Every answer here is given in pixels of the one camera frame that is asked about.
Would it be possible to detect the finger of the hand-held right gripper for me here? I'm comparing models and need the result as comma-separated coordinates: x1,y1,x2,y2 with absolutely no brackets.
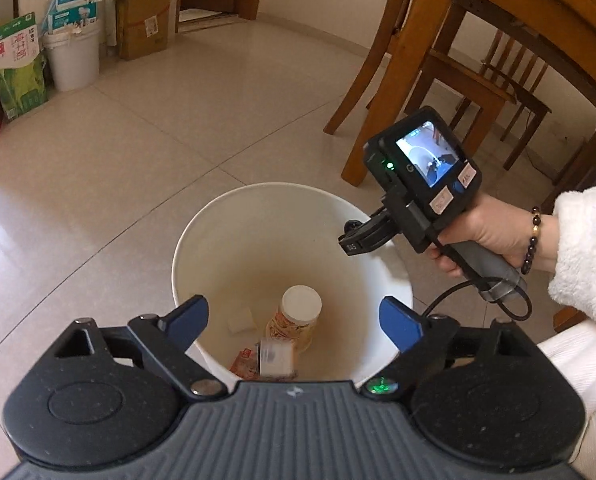
338,207,397,257

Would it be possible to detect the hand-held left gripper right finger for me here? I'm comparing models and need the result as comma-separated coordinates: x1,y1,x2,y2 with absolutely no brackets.
362,296,546,403

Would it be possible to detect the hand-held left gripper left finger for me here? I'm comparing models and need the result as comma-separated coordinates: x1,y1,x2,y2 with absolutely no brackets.
52,294,229,401

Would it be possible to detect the white plastic trash bin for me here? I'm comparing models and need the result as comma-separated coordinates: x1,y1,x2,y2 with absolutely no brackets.
172,182,413,386

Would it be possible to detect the red clear snack wrapper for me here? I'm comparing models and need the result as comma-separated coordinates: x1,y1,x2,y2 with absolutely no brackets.
229,347,261,381

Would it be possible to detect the yellow milk tea cup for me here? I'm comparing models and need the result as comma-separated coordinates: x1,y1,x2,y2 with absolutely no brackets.
265,285,323,356

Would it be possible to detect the person's right forearm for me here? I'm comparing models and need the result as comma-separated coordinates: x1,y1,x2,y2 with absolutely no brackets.
530,185,596,333

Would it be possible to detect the person's right hand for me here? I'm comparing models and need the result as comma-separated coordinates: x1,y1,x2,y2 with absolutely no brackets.
425,192,546,281

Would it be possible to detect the wooden dining table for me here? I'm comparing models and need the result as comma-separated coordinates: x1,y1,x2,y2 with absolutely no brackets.
342,0,596,196

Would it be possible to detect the wooden chair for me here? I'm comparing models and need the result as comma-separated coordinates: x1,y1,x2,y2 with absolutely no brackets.
324,0,516,136
480,30,553,171

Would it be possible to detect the white plastic bucket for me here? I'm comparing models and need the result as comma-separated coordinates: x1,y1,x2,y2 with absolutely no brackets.
42,22,101,92

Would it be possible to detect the brown cardboard box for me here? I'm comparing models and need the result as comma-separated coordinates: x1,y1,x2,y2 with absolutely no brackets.
108,0,183,61

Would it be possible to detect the green and white box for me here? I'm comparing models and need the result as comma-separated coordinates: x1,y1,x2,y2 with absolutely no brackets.
0,12,48,122

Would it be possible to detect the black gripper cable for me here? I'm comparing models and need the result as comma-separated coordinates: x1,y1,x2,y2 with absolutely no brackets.
420,280,533,322

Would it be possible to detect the dark bead bracelet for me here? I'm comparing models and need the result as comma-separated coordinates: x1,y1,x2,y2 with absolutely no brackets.
520,205,544,276

